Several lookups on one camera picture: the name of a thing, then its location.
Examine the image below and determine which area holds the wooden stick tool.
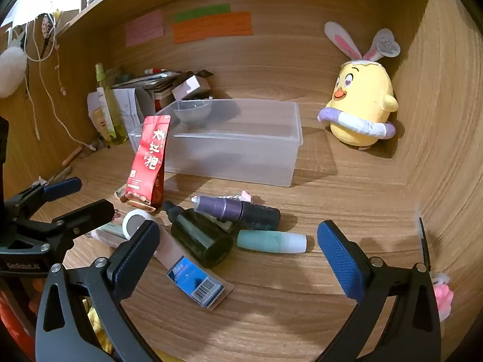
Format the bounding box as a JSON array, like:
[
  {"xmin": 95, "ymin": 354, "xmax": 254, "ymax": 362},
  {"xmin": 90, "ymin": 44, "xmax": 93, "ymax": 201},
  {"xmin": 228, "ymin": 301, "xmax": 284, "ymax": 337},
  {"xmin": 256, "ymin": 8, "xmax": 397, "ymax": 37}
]
[{"xmin": 61, "ymin": 146, "xmax": 83, "ymax": 167}]

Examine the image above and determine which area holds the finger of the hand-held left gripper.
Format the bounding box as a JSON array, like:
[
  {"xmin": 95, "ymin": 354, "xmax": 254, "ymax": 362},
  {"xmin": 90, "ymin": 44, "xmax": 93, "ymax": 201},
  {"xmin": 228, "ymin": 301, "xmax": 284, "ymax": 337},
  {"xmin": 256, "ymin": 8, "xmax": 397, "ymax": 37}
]
[
  {"xmin": 4, "ymin": 176, "xmax": 83, "ymax": 222},
  {"xmin": 37, "ymin": 199, "xmax": 116, "ymax": 254}
]

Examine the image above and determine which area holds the yellow-green spray bottle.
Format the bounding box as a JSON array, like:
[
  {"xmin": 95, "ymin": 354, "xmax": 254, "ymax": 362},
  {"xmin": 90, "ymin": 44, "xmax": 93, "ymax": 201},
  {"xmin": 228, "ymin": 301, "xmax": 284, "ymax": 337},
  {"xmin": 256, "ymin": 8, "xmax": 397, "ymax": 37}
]
[{"xmin": 94, "ymin": 63, "xmax": 128, "ymax": 146}]

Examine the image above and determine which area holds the orange paper note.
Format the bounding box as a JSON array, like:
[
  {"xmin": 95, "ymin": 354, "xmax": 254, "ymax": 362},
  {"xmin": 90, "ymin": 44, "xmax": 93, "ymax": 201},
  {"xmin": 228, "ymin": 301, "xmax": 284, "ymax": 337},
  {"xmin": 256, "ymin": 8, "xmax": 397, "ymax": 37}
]
[{"xmin": 172, "ymin": 11, "xmax": 253, "ymax": 45}]

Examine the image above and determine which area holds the blue blister card pack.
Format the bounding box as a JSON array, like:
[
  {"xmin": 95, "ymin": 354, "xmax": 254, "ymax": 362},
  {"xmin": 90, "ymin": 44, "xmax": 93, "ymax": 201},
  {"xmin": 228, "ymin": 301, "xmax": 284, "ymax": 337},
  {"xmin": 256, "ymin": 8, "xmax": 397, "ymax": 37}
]
[{"xmin": 153, "ymin": 226, "xmax": 235, "ymax": 312}]

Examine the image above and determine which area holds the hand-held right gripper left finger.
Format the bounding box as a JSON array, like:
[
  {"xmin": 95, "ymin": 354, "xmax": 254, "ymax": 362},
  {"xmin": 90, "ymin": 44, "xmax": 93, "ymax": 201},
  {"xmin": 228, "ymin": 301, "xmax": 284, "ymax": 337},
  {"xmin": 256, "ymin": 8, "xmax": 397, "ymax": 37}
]
[{"xmin": 35, "ymin": 219, "xmax": 163, "ymax": 362}]

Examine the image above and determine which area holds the purple and black bottle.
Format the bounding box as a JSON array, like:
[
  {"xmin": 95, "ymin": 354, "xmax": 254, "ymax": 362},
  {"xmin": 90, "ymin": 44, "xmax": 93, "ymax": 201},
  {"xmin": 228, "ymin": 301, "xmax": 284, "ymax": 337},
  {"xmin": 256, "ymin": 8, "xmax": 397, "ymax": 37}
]
[{"xmin": 192, "ymin": 195, "xmax": 282, "ymax": 230}]

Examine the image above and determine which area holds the clear plastic storage box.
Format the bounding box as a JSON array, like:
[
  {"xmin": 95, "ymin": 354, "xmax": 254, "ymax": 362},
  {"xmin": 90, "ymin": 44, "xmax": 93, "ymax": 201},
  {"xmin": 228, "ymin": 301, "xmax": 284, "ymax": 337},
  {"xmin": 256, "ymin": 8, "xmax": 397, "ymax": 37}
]
[{"xmin": 128, "ymin": 98, "xmax": 303, "ymax": 187}]

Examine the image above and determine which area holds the white hanging cord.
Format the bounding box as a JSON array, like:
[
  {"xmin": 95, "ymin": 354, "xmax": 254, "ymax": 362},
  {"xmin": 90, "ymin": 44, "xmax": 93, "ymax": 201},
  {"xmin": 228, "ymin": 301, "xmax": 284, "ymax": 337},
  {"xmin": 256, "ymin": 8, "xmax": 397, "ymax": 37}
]
[{"xmin": 8, "ymin": 9, "xmax": 99, "ymax": 151}]

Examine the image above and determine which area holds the pink paper note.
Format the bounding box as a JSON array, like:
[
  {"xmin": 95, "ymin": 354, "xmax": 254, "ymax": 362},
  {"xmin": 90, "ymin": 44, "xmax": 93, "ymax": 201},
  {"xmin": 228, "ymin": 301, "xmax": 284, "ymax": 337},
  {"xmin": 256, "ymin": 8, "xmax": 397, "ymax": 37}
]
[{"xmin": 125, "ymin": 11, "xmax": 165, "ymax": 47}]

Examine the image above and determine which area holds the red tea packet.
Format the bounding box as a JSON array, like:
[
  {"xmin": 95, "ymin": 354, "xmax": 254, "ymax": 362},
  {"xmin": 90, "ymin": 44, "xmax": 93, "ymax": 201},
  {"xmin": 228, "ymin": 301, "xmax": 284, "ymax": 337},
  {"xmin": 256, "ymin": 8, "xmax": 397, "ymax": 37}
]
[{"xmin": 124, "ymin": 115, "xmax": 171, "ymax": 210}]

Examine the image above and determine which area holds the yellow chick plush toy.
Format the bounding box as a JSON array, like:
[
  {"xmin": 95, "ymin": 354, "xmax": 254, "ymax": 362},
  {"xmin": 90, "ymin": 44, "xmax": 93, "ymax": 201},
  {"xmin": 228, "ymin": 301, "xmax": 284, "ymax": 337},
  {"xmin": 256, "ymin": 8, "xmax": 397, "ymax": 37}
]
[{"xmin": 317, "ymin": 21, "xmax": 401, "ymax": 149}]

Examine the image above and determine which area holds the crumpled pink foil wrapper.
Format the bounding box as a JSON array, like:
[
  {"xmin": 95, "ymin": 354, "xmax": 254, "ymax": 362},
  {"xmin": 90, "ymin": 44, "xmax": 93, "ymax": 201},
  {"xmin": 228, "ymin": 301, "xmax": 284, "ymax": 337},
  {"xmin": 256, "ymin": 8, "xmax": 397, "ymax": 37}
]
[{"xmin": 222, "ymin": 191, "xmax": 252, "ymax": 203}]

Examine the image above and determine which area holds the white fluffy pompom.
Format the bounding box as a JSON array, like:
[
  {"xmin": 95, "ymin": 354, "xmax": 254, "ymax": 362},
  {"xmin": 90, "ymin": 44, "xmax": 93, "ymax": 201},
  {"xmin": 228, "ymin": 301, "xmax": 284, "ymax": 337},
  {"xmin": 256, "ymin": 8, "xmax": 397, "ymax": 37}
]
[{"xmin": 0, "ymin": 47, "xmax": 28, "ymax": 99}]

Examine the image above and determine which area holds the mint green roll-on bottle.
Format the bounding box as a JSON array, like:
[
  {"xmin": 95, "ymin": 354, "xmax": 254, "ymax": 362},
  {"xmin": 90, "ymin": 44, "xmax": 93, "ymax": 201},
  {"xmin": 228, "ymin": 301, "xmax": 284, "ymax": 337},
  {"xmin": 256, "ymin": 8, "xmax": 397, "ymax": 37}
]
[{"xmin": 237, "ymin": 230, "xmax": 308, "ymax": 254}]

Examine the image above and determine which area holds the black thin stick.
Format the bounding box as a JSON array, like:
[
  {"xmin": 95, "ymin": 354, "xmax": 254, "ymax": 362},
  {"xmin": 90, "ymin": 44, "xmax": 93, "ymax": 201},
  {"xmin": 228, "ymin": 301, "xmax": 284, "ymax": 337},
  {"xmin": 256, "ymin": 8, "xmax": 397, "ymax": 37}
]
[{"xmin": 419, "ymin": 217, "xmax": 433, "ymax": 272}]

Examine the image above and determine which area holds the clear plastic bowl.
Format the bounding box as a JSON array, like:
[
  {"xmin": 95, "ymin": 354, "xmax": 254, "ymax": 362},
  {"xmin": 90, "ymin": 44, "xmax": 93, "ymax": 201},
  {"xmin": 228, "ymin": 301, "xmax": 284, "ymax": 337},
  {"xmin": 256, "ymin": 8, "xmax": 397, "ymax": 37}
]
[{"xmin": 172, "ymin": 100, "xmax": 213, "ymax": 123}]

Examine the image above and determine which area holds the green paper note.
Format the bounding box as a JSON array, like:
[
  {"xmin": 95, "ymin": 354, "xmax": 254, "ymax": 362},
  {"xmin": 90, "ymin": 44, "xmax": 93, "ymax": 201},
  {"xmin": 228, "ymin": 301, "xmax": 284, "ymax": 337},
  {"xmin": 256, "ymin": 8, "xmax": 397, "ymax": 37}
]
[{"xmin": 174, "ymin": 4, "xmax": 232, "ymax": 22}]

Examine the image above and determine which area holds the dark green glass bottle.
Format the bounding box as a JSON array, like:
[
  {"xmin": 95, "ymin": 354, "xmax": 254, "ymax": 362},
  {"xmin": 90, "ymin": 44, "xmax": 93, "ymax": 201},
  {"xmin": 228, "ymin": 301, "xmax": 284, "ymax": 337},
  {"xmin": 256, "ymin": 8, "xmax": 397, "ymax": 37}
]
[{"xmin": 163, "ymin": 201, "xmax": 235, "ymax": 268}]

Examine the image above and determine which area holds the small cardboard box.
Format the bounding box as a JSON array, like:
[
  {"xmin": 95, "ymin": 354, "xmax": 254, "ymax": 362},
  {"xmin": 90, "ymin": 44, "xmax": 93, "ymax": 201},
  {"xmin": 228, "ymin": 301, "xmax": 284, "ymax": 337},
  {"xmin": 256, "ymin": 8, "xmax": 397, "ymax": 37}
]
[{"xmin": 172, "ymin": 70, "xmax": 214, "ymax": 100}]

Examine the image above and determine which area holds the pink fluffy charm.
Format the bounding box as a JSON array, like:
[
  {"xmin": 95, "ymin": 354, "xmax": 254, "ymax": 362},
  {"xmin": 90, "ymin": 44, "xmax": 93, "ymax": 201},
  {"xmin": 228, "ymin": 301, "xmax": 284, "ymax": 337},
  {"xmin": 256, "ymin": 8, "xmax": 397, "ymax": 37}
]
[{"xmin": 432, "ymin": 275, "xmax": 453, "ymax": 322}]

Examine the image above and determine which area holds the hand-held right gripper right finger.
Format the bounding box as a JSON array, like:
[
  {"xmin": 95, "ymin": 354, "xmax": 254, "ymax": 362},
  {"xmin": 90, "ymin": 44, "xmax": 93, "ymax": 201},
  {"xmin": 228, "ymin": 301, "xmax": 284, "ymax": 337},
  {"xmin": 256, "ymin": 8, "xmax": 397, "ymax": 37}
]
[{"xmin": 316, "ymin": 219, "xmax": 442, "ymax": 362}]

